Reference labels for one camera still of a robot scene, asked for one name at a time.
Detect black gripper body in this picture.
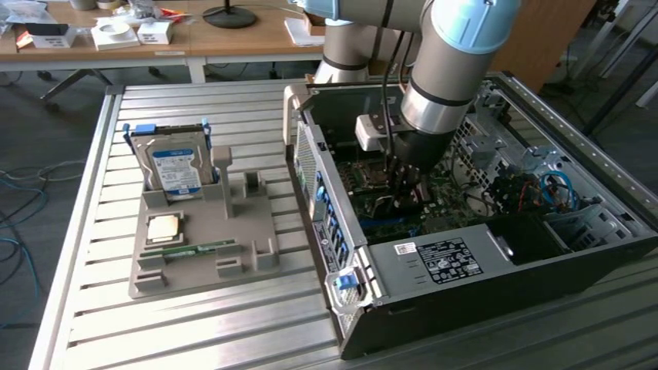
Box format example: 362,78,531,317
391,129,458,175

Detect Nvidia graphics card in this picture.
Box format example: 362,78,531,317
364,180,433,217

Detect metal CPU socket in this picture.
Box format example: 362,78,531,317
356,160,397,187

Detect green motherboard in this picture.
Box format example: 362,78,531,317
334,153,495,246

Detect silver chipset heatsink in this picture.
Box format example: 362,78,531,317
429,217,459,234

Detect blue expansion slot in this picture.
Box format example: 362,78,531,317
360,215,410,230

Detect grey power supply unit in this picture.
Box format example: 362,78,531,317
367,224,515,300

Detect white paper booklet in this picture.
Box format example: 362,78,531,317
284,17,326,47

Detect metal disk bay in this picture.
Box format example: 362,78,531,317
543,203,634,252

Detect wooden cabinet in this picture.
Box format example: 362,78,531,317
482,0,598,93

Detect wooden desk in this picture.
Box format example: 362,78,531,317
0,0,418,84

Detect open black PC case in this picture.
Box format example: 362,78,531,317
283,71,658,362

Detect hard disk in blue caddy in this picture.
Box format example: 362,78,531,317
122,118,222,201

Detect black round lamp base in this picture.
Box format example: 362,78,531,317
202,0,258,29

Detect grey parts rack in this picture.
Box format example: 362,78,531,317
127,144,283,302

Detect green RAM stick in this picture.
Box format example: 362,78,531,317
139,240,236,258

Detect silver CPU chip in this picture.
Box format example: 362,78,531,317
146,215,182,244

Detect orange red packet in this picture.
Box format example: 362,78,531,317
160,6,195,25

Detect small white labelled box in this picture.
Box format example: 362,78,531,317
136,21,174,45

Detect white box with round hole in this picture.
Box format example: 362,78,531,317
91,21,142,51

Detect white box with black insert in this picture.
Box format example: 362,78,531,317
24,22,79,49

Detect clear plastic bags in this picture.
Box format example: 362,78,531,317
0,0,58,26

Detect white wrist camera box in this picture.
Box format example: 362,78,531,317
355,114,407,152

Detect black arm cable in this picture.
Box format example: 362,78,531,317
374,0,417,165

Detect blue disk wire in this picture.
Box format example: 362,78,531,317
539,170,583,211

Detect grey floor cable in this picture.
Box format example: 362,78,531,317
0,160,87,182

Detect blue floor cable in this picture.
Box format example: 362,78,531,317
0,188,51,328

